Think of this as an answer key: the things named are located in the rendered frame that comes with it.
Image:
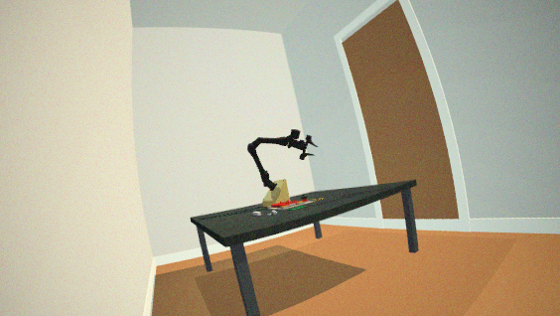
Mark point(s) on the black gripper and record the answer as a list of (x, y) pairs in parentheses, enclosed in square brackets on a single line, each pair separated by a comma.
[(309, 140)]

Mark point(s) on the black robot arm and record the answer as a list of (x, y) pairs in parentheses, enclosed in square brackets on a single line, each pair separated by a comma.
[(284, 141)]

